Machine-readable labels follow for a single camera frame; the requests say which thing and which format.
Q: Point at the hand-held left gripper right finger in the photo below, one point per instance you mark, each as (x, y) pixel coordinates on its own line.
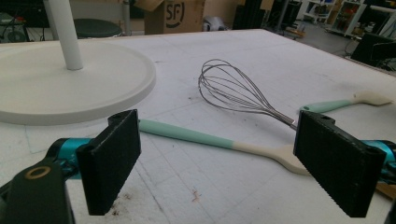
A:
(336, 161)

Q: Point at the white foam mat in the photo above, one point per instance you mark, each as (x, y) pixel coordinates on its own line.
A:
(249, 193)

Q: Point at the white utensil rack stand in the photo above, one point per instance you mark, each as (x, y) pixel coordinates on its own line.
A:
(93, 87)

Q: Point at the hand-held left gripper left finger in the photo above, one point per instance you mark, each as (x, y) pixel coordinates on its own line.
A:
(109, 168)

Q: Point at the grey metal post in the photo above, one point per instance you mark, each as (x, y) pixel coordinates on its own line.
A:
(126, 18)

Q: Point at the white shelving unit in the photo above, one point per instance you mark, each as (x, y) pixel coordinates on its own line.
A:
(348, 15)

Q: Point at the black chair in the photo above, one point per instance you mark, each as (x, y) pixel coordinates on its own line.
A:
(370, 49)

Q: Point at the black round stool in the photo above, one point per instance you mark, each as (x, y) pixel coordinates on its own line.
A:
(96, 28)

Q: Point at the brown cardboard box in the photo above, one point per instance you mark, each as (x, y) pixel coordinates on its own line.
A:
(174, 18)

